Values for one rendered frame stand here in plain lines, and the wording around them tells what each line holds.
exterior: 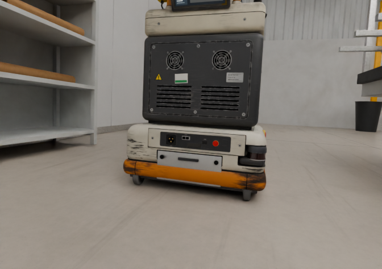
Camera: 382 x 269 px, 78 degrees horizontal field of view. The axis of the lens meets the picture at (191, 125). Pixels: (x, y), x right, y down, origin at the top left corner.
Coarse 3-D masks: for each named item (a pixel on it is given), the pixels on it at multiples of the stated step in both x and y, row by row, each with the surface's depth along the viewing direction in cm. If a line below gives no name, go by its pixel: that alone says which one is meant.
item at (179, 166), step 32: (160, 128) 104; (192, 128) 102; (224, 128) 108; (256, 128) 118; (128, 160) 107; (160, 160) 102; (192, 160) 98; (224, 160) 95; (256, 160) 91; (256, 192) 95
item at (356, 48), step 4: (340, 48) 158; (344, 48) 158; (348, 48) 157; (352, 48) 156; (356, 48) 156; (360, 48) 155; (364, 48) 155; (368, 48) 154; (372, 48) 154; (376, 48) 153; (380, 48) 152
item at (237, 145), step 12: (156, 132) 101; (168, 132) 100; (180, 132) 99; (192, 132) 97; (204, 132) 96; (156, 144) 102; (168, 144) 100; (180, 144) 99; (192, 144) 98; (204, 144) 96; (216, 144) 94; (228, 144) 94; (240, 144) 92
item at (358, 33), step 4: (356, 32) 134; (360, 32) 133; (364, 32) 133; (368, 32) 132; (372, 32) 132; (376, 32) 131; (380, 32) 131; (356, 36) 135; (360, 36) 135; (364, 36) 135; (368, 36) 134; (372, 36) 134; (376, 36) 134
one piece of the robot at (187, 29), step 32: (160, 0) 109; (160, 32) 108; (192, 32) 104; (224, 32) 101; (256, 32) 98; (160, 64) 108; (192, 64) 104; (224, 64) 100; (256, 64) 97; (160, 96) 109; (192, 96) 105; (224, 96) 102; (256, 96) 98
